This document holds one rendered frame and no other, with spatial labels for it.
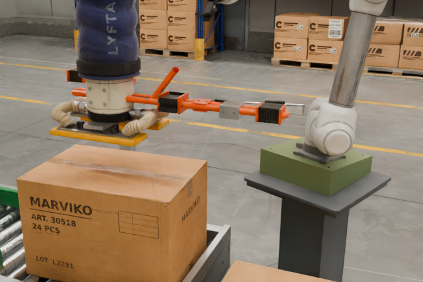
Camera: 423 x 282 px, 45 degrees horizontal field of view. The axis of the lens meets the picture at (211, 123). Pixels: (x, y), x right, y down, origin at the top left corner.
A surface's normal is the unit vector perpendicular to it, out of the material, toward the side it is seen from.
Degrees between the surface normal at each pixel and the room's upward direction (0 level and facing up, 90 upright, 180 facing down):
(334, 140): 93
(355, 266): 0
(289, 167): 90
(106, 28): 107
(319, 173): 90
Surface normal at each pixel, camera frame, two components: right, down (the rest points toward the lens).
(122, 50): 0.52, 0.07
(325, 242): 0.73, 0.21
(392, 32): -0.38, 0.29
